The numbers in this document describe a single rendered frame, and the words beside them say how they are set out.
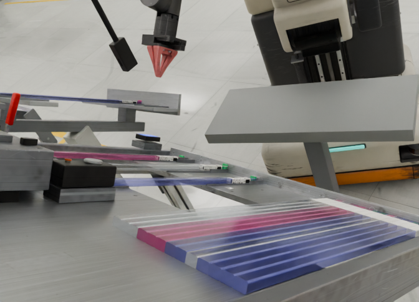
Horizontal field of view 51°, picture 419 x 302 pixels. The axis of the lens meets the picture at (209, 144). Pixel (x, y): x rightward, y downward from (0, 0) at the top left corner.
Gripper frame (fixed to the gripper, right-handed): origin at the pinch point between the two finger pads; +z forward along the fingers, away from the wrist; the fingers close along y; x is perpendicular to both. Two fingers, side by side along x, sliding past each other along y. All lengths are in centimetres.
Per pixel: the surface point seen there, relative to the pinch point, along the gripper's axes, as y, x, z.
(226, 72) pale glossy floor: -106, 149, -15
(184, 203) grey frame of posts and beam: 0.3, 17.0, 34.8
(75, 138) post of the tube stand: -21.8, -7.5, 21.1
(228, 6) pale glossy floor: -171, 215, -76
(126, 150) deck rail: 2.7, -8.6, 19.4
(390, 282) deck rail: 71, -22, 21
